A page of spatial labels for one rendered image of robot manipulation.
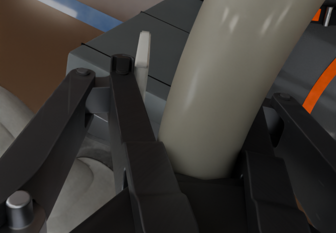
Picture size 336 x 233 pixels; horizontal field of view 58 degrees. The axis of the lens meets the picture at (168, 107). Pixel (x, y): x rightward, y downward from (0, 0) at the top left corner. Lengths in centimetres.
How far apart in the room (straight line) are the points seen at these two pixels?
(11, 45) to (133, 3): 91
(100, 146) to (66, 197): 16
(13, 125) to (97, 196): 20
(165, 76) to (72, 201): 36
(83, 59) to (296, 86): 100
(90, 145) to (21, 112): 18
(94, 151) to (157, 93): 19
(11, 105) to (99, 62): 22
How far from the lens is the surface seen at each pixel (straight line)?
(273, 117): 16
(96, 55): 75
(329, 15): 133
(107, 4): 160
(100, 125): 68
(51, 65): 197
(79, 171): 61
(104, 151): 68
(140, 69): 16
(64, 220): 57
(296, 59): 141
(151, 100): 68
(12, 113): 59
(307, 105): 150
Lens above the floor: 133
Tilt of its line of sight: 53 degrees down
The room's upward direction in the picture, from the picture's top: 144 degrees counter-clockwise
